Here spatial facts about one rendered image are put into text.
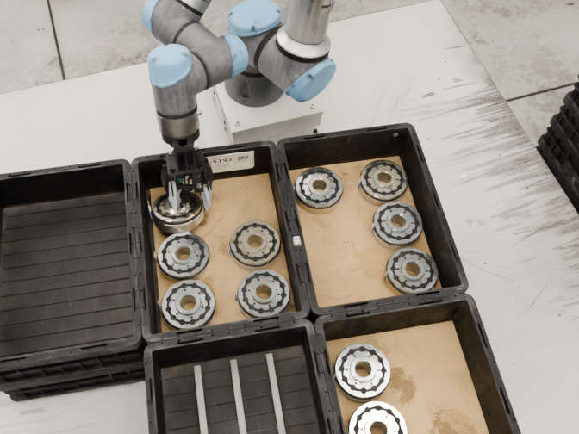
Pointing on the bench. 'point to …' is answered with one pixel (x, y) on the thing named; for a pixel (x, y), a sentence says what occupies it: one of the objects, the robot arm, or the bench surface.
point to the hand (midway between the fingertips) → (191, 206)
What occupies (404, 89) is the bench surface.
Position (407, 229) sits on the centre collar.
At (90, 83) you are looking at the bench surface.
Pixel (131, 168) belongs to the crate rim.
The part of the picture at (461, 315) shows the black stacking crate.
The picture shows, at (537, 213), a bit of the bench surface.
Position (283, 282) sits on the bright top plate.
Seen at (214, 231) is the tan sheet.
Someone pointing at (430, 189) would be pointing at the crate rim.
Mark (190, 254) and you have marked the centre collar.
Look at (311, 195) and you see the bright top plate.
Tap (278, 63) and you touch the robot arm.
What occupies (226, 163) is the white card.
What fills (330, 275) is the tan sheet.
